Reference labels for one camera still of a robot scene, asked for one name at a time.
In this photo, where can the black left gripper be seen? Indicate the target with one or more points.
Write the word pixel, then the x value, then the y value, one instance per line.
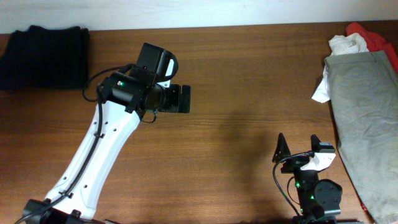
pixel 173 101

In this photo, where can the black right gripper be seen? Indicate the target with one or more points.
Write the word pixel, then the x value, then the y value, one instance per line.
pixel 294 163

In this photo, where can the dark green shorts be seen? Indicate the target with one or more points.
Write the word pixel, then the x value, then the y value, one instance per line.
pixel 44 58

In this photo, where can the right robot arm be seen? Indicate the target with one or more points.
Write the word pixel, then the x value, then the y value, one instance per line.
pixel 319 199

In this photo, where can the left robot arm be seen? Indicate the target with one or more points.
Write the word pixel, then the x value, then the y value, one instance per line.
pixel 123 98

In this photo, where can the grey folded garment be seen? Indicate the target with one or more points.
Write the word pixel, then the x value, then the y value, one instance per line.
pixel 364 102

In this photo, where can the white crumpled garment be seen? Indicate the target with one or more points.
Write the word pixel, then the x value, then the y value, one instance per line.
pixel 342 47

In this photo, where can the red garment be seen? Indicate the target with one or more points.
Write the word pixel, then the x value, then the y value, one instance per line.
pixel 375 42

